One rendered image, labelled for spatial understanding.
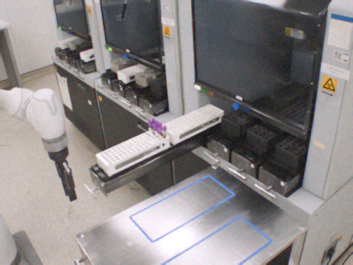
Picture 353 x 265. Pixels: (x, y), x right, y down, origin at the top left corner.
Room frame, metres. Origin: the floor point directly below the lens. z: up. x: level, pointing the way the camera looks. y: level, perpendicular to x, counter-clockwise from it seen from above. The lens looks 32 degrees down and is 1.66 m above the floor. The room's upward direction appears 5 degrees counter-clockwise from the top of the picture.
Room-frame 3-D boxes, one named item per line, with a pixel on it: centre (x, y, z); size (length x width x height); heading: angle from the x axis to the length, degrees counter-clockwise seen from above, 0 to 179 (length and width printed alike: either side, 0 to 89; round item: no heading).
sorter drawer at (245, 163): (1.33, -0.54, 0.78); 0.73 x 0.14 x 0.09; 125
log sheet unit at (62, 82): (2.82, 0.91, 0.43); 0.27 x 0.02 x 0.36; 35
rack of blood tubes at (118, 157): (1.21, 0.16, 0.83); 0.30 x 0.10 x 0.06; 125
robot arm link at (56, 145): (1.04, 0.41, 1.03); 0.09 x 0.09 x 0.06
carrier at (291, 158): (1.07, -0.44, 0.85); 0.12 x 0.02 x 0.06; 34
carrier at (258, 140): (1.20, -0.35, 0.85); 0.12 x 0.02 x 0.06; 34
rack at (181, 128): (1.40, -0.10, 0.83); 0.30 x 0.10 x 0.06; 125
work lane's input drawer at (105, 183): (1.29, 0.05, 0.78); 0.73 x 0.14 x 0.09; 125
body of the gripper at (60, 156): (1.04, 0.41, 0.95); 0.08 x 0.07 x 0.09; 35
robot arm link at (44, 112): (1.05, 0.42, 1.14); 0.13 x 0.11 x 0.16; 46
